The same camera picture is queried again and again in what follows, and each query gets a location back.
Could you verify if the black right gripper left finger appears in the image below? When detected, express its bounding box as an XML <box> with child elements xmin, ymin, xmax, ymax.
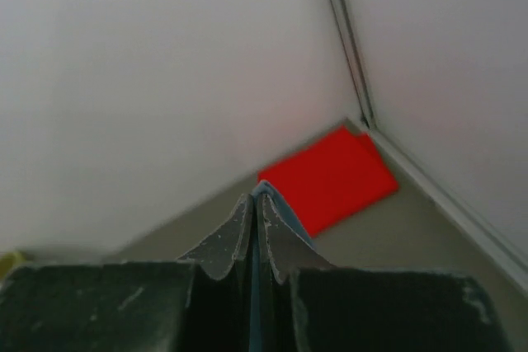
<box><xmin>1</xmin><ymin>195</ymin><xmax>254</xmax><ymax>351</ymax></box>

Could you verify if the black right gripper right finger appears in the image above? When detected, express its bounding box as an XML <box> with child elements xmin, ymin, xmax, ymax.
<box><xmin>257</xmin><ymin>195</ymin><xmax>511</xmax><ymax>351</ymax></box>

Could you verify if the blue-grey t-shirt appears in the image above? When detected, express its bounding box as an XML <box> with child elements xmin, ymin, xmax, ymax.
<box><xmin>248</xmin><ymin>180</ymin><xmax>315</xmax><ymax>352</ymax></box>

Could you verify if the folded red t-shirt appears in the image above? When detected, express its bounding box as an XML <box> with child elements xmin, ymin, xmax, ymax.
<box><xmin>257</xmin><ymin>126</ymin><xmax>398</xmax><ymax>237</ymax></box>

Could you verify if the olive green plastic bin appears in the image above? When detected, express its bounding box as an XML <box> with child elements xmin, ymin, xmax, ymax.
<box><xmin>0</xmin><ymin>251</ymin><xmax>28</xmax><ymax>281</ymax></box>

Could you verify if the right corner aluminium post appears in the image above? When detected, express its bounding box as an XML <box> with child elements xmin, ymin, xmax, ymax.
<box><xmin>331</xmin><ymin>0</ymin><xmax>527</xmax><ymax>288</ymax></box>

